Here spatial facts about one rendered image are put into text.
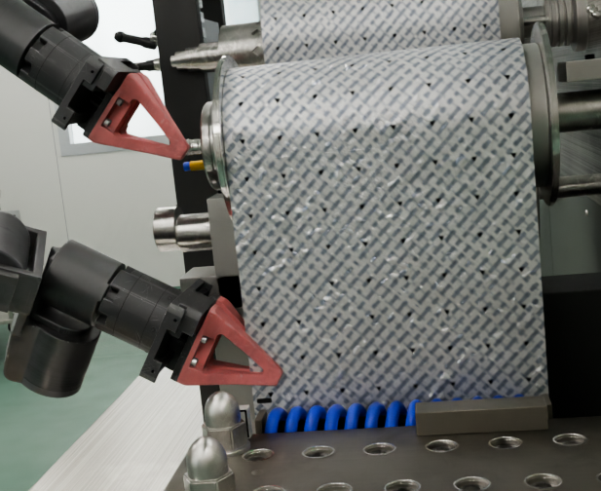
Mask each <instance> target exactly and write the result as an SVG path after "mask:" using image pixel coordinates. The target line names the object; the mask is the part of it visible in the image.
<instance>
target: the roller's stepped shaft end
mask: <svg viewBox="0 0 601 491"><path fill-rule="evenodd" d="M219 60H220V58H219V50H218V42H209V43H201V44H199V47H193V48H186V49H185V51H182V52H175V54H174V56H171V57H170V63H171V66H172V67H175V66H176V68H177V70H181V69H187V70H188V71H198V70H202V71H203V73H207V72H215V70H216V66H217V63H218V61H219Z"/></svg>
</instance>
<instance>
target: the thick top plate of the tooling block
mask: <svg viewBox="0 0 601 491"><path fill-rule="evenodd" d="M248 440H249V441H250V448H249V449H248V450H247V451H246V452H245V453H243V454H241V455H238V456H234V457H230V458H227V460H228V467H229V468H230V469H231V470H232V471H233V472H234V476H235V484H236V491H601V416H589V417H571V418H552V419H548V429H547V430H531V431H511V432H491V433H473V434H435V435H417V431H416V426H403V427H384V428H365V429H346V430H328V431H309V432H291V433H271V434H253V435H252V436H251V438H248ZM186 457H187V454H186V456H185V457H184V459H183V460H182V462H181V463H180V465H179V467H178V468H177V470H176V471H175V473H174V474H173V476H172V478H171V479H170V481H169V483H168V484H167V486H166V487H165V489H164V491H185V487H184V479H183V475H184V474H185V473H186V472H187V466H186Z"/></svg>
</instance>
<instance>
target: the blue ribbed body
mask: <svg viewBox="0 0 601 491"><path fill-rule="evenodd" d="M416 402H422V401H420V400H419V399H414V400H412V401H411V402H410V403H409V406H408V410H407V411H406V408H405V406H404V404H403V403H402V402H400V401H399V400H394V401H393V402H392V403H391V404H390V405H389V407H388V411H387V410H386V408H385V406H384V405H383V404H382V403H381V402H379V401H375V402H372V403H371V404H370V405H369V407H368V409H367V412H366V410H365V408H364V406H363V405H361V404H360V403H353V404H352V405H351V406H350V407H349V409H348V411H346V409H345V408H344V407H343V406H342V405H340V404H333V405H332V406H331V407H330V408H329V409H328V411H327V412H326V410H325V409H324V408H323V407H322V406H320V405H314V406H313V407H312V408H311V409H310V410H309V411H308V413H307V411H306V410H305V409H304V408H302V407H301V406H294V407H292V408H291V410H290V411H289V412H288V414H287V412H286V411H285V410H284V409H282V408H281V407H275V408H274V409H273V410H272V411H271V412H270V413H269V415H268V417H267V421H266V423H265V431H264V434H271V433H291V432H309V431H328V430H346V429H365V428H384V427H403V426H416V419H415V403H416Z"/></svg>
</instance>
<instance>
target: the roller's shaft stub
mask: <svg viewBox="0 0 601 491"><path fill-rule="evenodd" d="M557 100H558V114H559V132H579V131H590V130H600V129H601V89H597V90H587V91H577V92H567V93H558V94H557Z"/></svg>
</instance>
